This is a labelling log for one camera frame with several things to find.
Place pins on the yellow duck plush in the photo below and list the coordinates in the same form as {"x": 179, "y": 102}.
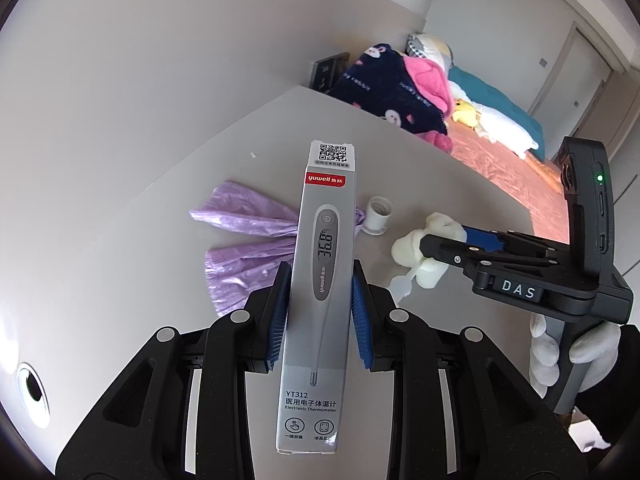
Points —
{"x": 465, "y": 112}

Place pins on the translucent white plastic piece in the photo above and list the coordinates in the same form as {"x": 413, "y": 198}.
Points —
{"x": 402, "y": 287}

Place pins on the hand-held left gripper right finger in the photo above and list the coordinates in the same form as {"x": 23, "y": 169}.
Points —
{"x": 361, "y": 320}

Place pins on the white thermometer box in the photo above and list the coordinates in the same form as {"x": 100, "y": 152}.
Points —
{"x": 320, "y": 360}

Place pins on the large white foam piece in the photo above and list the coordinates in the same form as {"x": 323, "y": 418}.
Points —
{"x": 415, "y": 252}

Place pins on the plaid pillow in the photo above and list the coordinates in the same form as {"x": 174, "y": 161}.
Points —
{"x": 425, "y": 50}

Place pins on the purple plastic bag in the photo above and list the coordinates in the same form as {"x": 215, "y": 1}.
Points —
{"x": 240, "y": 265}

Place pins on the dark wall socket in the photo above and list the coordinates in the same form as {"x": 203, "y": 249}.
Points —
{"x": 327, "y": 72}

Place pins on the person's right forearm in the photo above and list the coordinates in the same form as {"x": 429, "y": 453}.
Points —
{"x": 615, "y": 400}

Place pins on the small white plastic cap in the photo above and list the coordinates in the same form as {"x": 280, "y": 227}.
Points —
{"x": 377, "y": 215}

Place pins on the pink bed sheet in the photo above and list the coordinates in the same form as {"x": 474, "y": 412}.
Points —
{"x": 510, "y": 185}

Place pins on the white door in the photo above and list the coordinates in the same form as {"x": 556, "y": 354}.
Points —
{"x": 575, "y": 85}

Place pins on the pink clothing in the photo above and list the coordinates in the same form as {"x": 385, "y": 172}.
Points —
{"x": 430, "y": 85}

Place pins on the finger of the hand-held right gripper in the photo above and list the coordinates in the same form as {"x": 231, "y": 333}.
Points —
{"x": 450, "y": 250}
{"x": 482, "y": 239}

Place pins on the navy printed blanket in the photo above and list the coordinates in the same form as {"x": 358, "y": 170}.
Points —
{"x": 385, "y": 90}

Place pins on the person's right hand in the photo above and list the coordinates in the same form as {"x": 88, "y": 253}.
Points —
{"x": 595, "y": 350}

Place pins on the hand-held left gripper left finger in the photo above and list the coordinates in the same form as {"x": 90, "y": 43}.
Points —
{"x": 279, "y": 320}

